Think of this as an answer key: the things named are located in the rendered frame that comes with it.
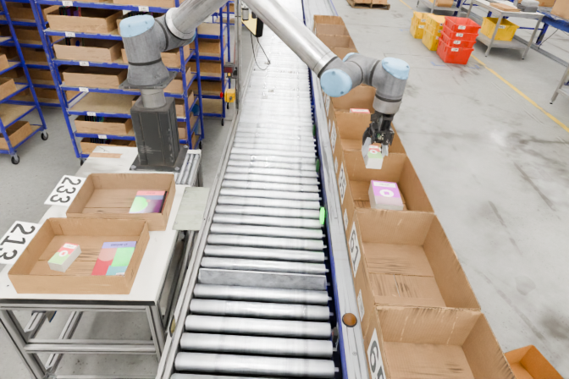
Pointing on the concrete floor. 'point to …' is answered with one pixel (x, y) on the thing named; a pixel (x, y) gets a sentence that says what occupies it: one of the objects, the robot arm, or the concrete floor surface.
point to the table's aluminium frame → (23, 347)
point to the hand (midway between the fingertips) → (372, 154)
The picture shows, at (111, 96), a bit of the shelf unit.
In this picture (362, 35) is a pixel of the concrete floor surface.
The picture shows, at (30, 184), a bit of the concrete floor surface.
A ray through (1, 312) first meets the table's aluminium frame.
